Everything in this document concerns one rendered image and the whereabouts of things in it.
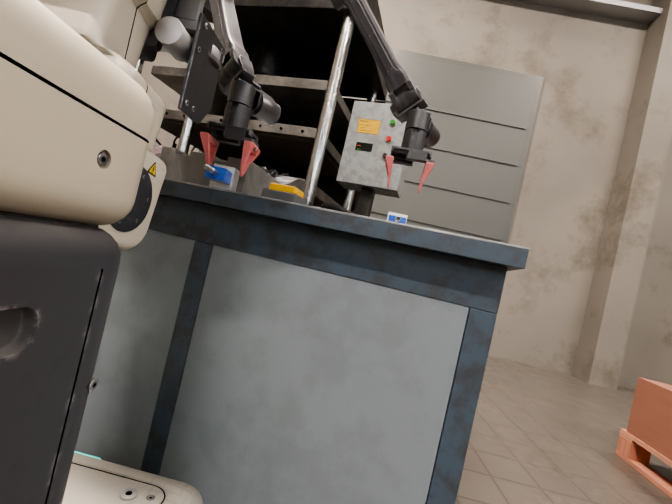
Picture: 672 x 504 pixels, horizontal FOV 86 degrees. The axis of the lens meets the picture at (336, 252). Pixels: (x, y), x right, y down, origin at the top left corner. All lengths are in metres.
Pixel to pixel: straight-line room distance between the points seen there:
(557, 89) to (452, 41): 1.38
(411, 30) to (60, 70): 5.06
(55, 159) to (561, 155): 5.08
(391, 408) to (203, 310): 0.48
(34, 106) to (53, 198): 0.05
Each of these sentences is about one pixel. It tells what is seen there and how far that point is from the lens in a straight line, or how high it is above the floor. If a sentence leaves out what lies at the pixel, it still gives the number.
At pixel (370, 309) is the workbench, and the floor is 0.62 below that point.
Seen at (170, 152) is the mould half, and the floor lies 0.88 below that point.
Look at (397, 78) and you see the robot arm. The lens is 1.05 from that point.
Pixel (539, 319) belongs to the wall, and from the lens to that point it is 4.92.
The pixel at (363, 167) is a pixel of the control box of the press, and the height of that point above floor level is 1.15.
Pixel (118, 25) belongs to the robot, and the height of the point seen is 0.95.
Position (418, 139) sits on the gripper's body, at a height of 1.04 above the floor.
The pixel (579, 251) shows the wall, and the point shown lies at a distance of 5.11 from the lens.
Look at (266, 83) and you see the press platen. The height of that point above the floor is 1.50.
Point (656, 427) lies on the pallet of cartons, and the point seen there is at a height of 0.25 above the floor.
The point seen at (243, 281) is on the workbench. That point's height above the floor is 0.61.
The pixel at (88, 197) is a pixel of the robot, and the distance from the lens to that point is 0.30.
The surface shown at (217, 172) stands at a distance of 0.82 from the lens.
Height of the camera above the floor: 0.71
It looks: 1 degrees up
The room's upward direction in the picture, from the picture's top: 13 degrees clockwise
